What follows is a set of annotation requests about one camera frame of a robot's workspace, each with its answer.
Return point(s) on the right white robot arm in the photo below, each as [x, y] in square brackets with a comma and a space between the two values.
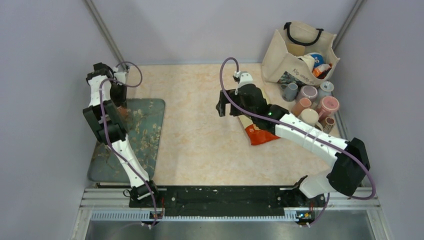
[347, 160]

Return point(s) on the lilac mug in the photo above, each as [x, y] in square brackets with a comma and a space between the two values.
[307, 91]

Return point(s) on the metal corner frame rail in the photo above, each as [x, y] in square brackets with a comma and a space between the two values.
[103, 29]

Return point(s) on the light blue white mug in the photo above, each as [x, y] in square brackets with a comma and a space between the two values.
[325, 89]

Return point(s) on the small brown striped cup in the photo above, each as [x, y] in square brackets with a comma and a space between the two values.
[328, 124]

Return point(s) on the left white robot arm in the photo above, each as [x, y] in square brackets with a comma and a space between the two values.
[108, 93]

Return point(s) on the large pink mug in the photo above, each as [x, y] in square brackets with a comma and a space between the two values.
[327, 106]

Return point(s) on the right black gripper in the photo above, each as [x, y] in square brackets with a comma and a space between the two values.
[221, 106]

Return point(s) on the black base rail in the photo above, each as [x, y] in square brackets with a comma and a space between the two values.
[223, 201]

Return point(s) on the beige canvas tote bag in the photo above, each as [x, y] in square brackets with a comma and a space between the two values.
[286, 58]

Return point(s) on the orange chips bag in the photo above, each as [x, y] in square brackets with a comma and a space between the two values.
[255, 135]

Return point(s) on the blue white package in bag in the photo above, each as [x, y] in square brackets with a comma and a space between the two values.
[318, 59]

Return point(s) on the cream white mug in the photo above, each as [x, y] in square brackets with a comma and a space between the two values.
[311, 117]

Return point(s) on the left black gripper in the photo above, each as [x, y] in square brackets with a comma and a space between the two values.
[121, 100]

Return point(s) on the orange snack packet in bag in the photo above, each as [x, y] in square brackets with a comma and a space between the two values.
[321, 71]

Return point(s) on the blue grey mug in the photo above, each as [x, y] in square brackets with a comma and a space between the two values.
[289, 91]

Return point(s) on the teal floral placemat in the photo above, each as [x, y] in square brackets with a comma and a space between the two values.
[144, 124]

